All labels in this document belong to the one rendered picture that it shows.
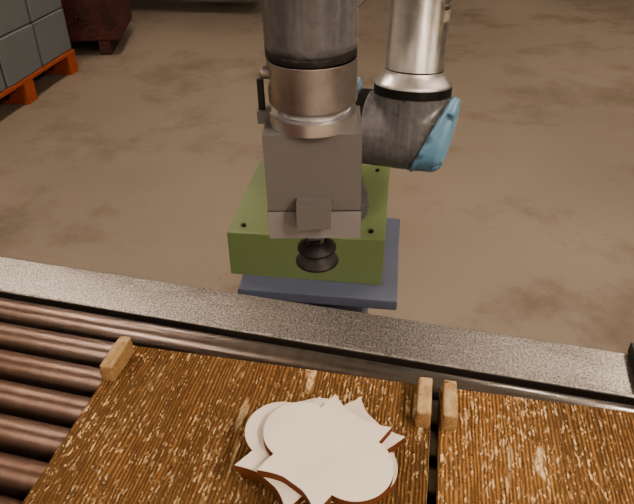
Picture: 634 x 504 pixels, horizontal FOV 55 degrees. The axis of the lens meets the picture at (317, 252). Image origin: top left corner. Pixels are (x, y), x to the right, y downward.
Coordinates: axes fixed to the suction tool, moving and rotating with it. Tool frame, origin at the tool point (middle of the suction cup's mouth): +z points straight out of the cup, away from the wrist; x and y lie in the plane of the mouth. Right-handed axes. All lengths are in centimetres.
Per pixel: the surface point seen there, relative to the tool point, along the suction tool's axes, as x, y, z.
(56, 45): 396, -202, 95
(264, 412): -5.5, -6.1, 16.7
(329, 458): -12.2, 1.2, 15.6
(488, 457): -7.5, 18.6, 21.7
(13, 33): 348, -206, 73
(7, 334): 13, -45, 23
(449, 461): -8.1, 14.2, 21.6
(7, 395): 1.8, -39.9, 22.4
